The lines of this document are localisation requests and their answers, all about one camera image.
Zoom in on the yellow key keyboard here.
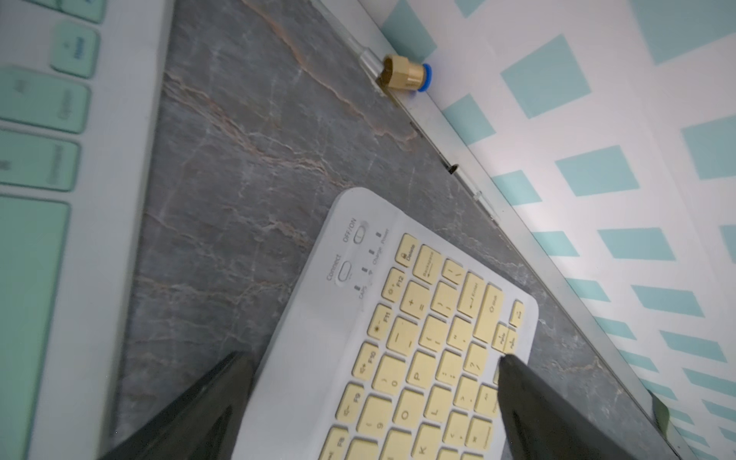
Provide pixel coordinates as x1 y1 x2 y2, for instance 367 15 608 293
233 188 539 459

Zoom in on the green key keyboard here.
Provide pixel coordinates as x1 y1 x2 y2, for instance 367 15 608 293
1 1 174 459

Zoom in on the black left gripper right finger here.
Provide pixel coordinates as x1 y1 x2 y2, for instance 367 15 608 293
498 355 633 459

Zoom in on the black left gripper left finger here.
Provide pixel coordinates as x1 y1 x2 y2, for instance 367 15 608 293
103 352 254 459

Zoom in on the brass pneumatic fitting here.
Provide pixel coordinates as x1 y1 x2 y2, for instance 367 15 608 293
377 55 432 92

